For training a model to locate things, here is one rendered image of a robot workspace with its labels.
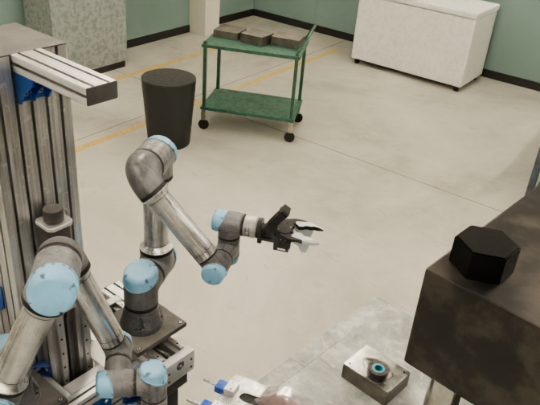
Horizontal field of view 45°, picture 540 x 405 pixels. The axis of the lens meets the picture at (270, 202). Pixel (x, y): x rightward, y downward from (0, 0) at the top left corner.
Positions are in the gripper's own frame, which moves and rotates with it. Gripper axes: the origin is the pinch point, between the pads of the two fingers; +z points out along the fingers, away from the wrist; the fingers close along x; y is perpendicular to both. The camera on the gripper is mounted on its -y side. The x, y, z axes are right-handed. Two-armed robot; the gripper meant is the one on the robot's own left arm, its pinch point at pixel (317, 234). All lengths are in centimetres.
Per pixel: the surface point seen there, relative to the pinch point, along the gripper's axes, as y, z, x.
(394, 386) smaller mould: 58, 35, 6
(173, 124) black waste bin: 161, -172, -297
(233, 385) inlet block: 55, -21, 25
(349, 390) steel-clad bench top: 65, 19, 7
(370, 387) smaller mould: 61, 26, 7
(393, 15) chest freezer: 161, -13, -614
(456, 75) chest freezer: 206, 72, -573
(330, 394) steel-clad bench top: 65, 13, 12
